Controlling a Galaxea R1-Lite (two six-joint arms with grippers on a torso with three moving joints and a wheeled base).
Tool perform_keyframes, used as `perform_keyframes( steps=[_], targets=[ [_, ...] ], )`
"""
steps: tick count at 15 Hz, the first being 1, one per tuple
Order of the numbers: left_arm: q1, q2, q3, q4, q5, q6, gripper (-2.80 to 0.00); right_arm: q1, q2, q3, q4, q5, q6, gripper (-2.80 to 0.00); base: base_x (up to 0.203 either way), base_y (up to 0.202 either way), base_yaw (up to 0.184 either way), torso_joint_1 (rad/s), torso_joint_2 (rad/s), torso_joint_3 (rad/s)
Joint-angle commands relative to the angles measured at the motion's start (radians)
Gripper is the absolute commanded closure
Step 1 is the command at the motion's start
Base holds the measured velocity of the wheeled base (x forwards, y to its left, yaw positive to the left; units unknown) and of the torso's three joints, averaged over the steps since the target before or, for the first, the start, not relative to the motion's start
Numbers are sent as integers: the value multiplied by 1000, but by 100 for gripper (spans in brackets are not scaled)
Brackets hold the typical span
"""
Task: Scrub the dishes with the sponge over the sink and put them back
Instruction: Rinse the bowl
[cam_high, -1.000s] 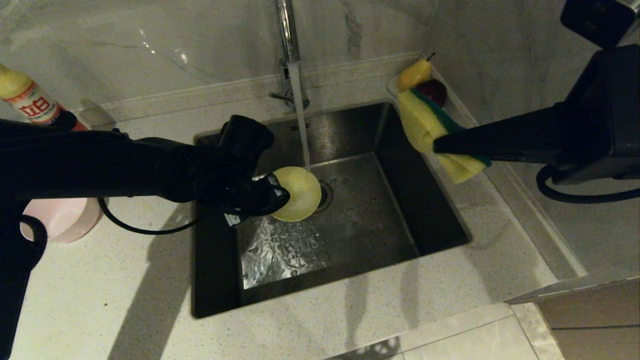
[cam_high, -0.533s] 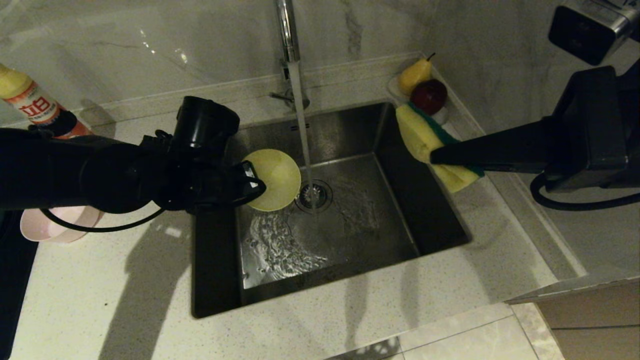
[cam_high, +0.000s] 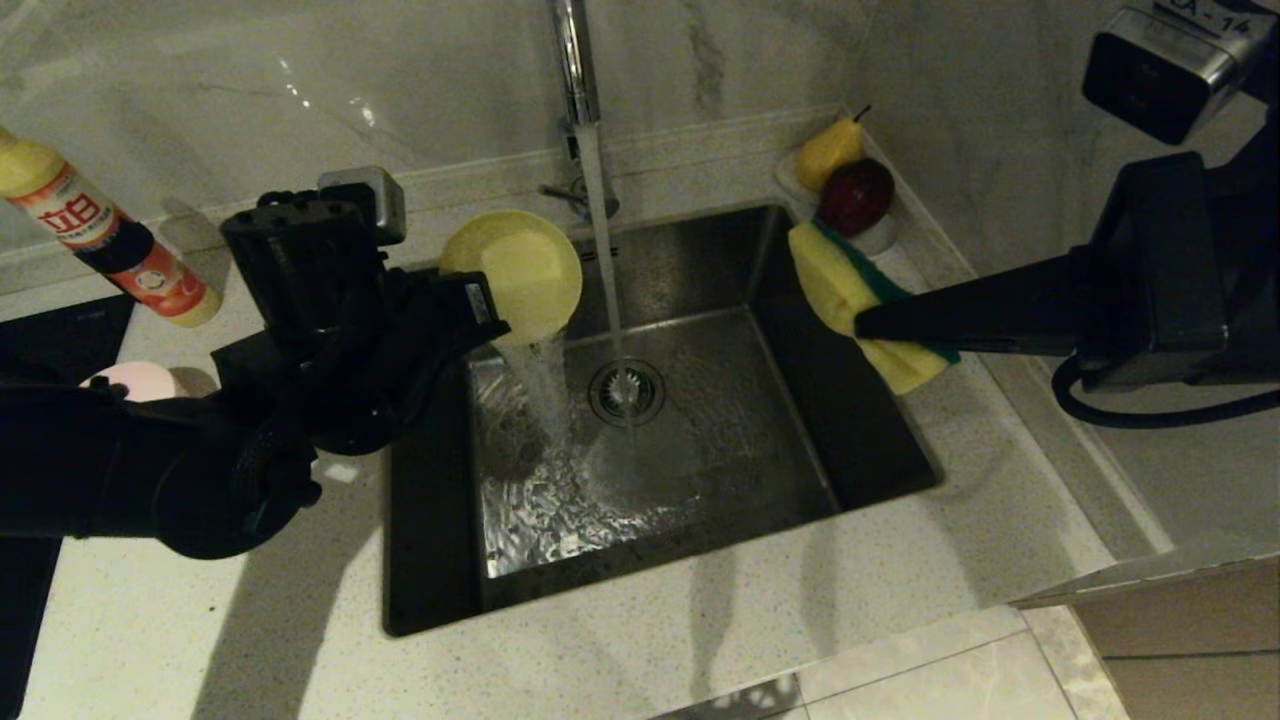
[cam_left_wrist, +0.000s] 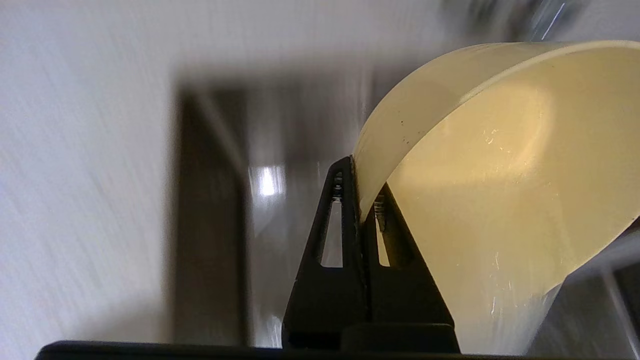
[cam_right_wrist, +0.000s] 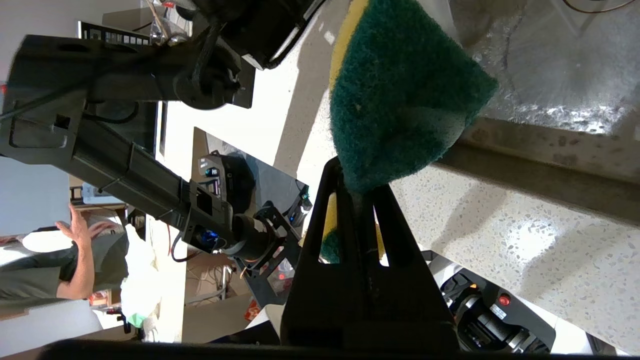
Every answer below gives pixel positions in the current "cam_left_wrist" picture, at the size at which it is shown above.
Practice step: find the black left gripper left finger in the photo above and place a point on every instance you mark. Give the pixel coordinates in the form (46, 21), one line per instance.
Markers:
(325, 300)

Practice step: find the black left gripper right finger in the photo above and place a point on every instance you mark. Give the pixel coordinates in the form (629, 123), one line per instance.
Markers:
(405, 300)

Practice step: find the yellow plastic bowl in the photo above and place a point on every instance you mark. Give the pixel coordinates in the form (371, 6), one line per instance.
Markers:
(500, 190)

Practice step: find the stainless steel sink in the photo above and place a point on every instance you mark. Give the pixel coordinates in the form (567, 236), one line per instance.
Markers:
(240, 200)

